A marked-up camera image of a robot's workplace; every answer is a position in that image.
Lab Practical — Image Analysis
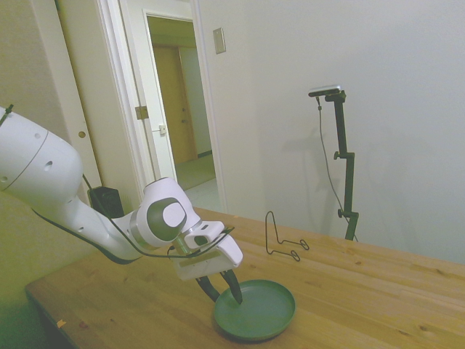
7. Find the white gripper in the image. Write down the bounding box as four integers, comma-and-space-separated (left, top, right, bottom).
174, 236, 243, 305

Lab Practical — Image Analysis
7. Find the dark teal round plate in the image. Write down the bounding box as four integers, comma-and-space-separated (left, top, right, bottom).
213, 278, 297, 342

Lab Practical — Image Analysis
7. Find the white open door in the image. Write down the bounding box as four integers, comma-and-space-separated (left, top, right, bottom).
145, 14, 179, 190

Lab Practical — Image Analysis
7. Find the black box speaker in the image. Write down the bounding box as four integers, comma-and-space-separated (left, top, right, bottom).
89, 185, 124, 219

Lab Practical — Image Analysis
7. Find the brown wooden hallway door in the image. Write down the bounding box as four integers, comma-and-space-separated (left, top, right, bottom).
152, 45, 199, 164

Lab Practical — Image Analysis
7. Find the white door with knob hole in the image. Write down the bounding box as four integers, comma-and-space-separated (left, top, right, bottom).
54, 0, 110, 208

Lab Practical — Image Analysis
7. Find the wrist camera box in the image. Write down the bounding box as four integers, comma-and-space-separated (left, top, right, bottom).
179, 250, 221, 267

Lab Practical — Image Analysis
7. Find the black wire plate stand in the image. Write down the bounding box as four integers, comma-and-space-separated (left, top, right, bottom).
264, 210, 312, 262

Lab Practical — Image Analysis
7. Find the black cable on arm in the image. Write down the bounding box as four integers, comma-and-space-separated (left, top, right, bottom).
81, 173, 236, 261

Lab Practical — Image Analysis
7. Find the black jointed camera stand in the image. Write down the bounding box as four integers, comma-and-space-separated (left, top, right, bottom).
324, 90, 360, 241

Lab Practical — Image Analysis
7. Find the white door frame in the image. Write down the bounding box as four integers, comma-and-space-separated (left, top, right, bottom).
96, 0, 228, 215

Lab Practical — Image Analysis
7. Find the silver exterior camera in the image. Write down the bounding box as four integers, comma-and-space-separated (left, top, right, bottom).
307, 84, 344, 98

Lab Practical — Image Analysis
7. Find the beige wall switch plate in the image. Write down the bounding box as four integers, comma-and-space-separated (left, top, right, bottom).
212, 27, 226, 55

